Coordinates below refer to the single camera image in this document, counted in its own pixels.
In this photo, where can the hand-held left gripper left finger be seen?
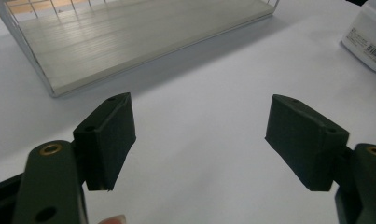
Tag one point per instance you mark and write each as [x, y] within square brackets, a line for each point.
[101, 146]

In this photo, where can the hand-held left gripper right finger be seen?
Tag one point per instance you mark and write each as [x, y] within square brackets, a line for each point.
[310, 146]

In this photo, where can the white plastic bottle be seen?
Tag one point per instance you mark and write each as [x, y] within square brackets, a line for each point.
[367, 37]

